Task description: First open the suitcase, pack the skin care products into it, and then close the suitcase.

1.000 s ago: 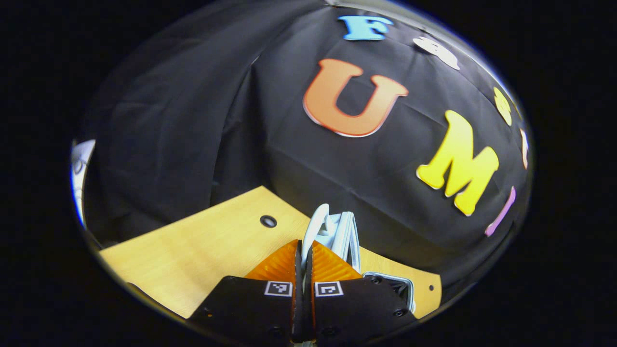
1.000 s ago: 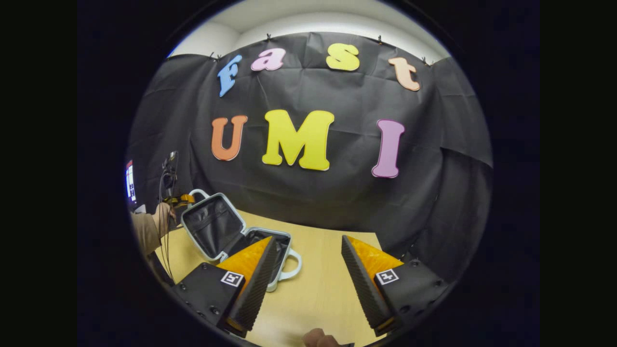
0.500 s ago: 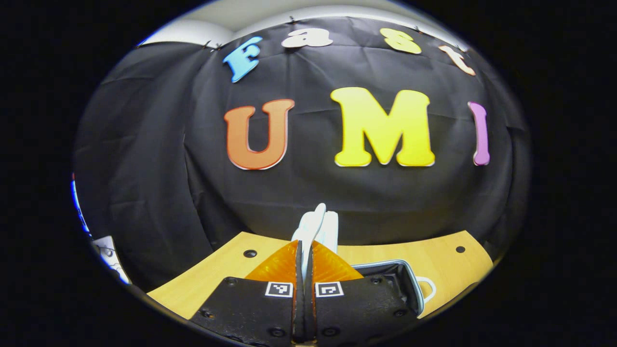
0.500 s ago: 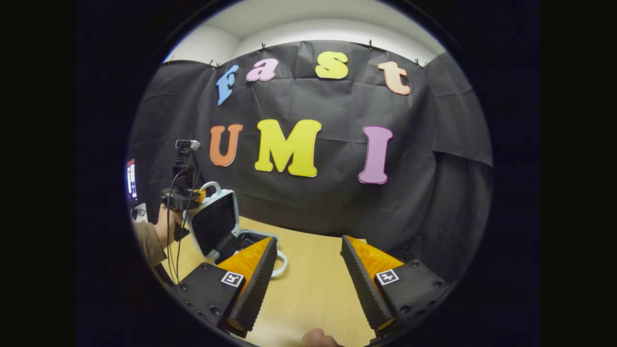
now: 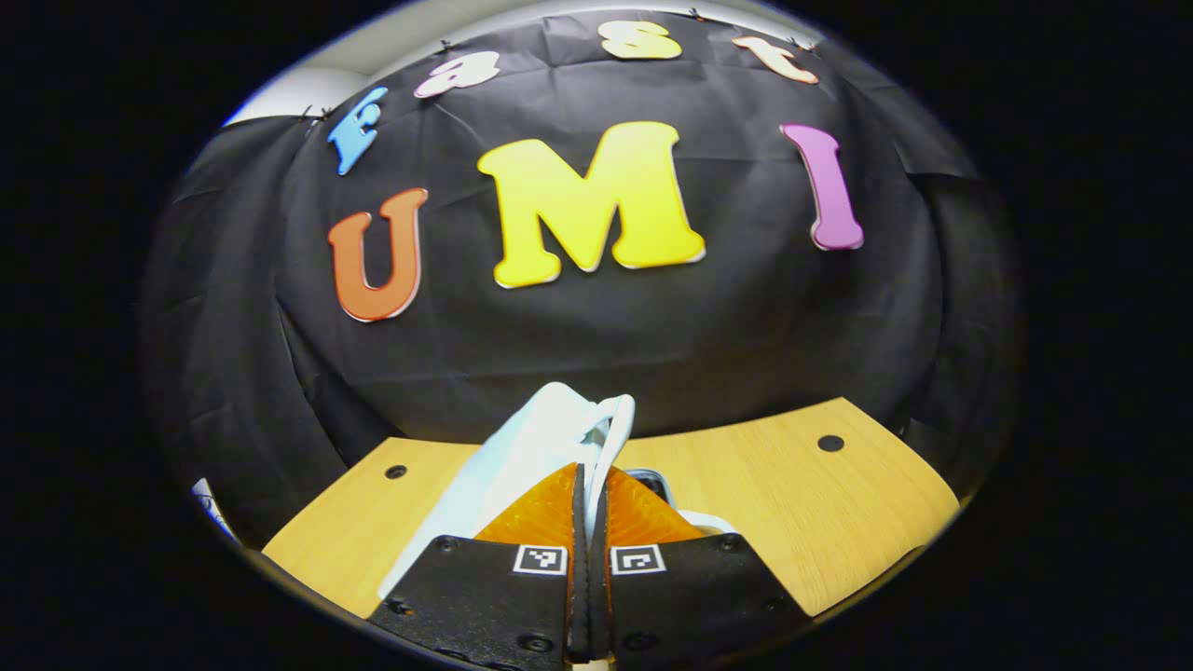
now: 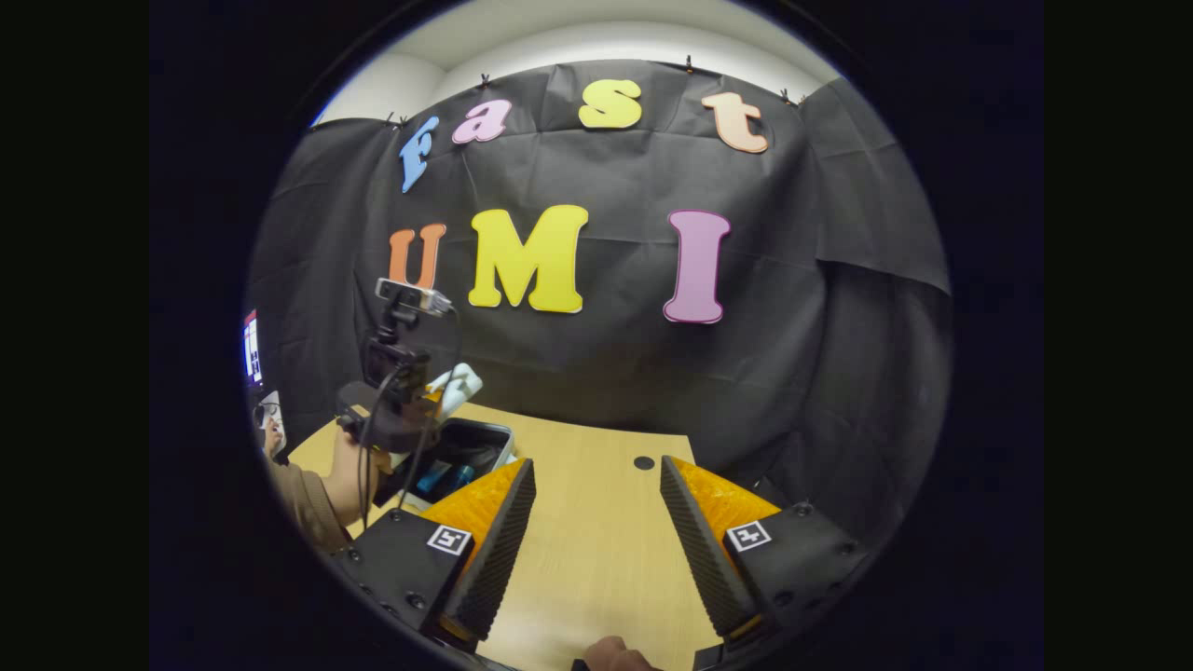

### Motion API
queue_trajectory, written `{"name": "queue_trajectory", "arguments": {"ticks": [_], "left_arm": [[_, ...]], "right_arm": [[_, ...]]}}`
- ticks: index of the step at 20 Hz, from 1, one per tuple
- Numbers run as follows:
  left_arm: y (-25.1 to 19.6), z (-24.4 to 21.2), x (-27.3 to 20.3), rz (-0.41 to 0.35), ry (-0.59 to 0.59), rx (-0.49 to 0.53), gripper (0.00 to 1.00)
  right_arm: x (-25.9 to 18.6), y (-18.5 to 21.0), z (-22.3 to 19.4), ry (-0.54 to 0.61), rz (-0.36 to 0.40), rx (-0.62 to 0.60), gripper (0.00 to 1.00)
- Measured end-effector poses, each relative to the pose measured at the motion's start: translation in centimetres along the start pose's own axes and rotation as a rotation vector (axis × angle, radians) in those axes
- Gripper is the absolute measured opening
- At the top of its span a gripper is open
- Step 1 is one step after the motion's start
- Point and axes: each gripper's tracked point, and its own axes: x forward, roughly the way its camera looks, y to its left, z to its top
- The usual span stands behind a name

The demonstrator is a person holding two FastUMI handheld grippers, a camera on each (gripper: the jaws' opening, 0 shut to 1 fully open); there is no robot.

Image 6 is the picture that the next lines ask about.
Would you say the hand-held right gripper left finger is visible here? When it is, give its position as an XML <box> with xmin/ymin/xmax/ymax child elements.
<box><xmin>334</xmin><ymin>457</ymin><xmax>539</xmax><ymax>653</ymax></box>

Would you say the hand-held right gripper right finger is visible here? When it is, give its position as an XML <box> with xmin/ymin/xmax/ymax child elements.
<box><xmin>658</xmin><ymin>455</ymin><xmax>872</xmax><ymax>653</ymax></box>

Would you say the light blue suitcase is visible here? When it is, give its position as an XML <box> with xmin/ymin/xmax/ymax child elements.
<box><xmin>377</xmin><ymin>363</ymin><xmax>518</xmax><ymax>512</ymax></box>

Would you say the computer screen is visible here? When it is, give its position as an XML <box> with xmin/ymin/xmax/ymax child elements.
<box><xmin>243</xmin><ymin>309</ymin><xmax>265</xmax><ymax>389</ymax></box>

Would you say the black backdrop cloth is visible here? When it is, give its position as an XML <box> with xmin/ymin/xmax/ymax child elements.
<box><xmin>247</xmin><ymin>59</ymin><xmax>953</xmax><ymax>560</ymax></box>

